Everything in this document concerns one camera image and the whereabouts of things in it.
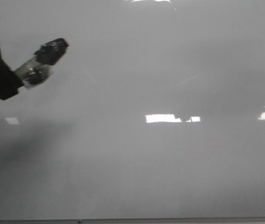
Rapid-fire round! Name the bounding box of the white black dry-erase marker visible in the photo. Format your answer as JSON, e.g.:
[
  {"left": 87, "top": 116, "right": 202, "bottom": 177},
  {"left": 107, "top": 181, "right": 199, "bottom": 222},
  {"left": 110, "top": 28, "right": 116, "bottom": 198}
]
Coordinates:
[{"left": 14, "top": 38, "right": 69, "bottom": 90}]

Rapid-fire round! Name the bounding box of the white whiteboard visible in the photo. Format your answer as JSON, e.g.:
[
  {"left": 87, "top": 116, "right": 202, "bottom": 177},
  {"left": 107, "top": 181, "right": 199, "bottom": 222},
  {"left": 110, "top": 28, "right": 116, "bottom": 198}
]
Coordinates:
[{"left": 0, "top": 0, "right": 265, "bottom": 219}]

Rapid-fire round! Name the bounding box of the grey whiteboard frame rail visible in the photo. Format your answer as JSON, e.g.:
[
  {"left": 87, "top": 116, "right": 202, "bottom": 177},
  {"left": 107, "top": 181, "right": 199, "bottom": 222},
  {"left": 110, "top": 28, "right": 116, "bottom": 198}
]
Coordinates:
[{"left": 0, "top": 217, "right": 265, "bottom": 224}]

